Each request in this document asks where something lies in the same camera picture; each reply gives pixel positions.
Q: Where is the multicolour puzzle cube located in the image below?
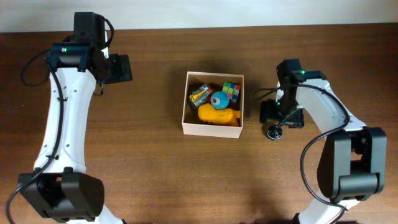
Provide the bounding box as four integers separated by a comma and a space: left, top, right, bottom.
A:
222, 82, 241, 103

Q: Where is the pink cardboard box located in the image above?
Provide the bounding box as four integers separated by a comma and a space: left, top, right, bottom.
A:
182, 72, 244, 139

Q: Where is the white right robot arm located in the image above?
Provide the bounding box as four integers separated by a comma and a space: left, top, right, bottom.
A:
261, 68, 387, 223

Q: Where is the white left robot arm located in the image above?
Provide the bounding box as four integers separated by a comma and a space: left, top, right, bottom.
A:
17, 43, 132, 223

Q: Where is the yellow toy animal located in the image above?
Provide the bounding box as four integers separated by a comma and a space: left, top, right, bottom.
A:
198, 103, 241, 127

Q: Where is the round black tin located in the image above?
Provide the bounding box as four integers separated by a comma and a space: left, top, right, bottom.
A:
266, 124, 283, 141

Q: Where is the blue toy ball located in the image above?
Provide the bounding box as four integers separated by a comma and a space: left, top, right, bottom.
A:
210, 91, 229, 110

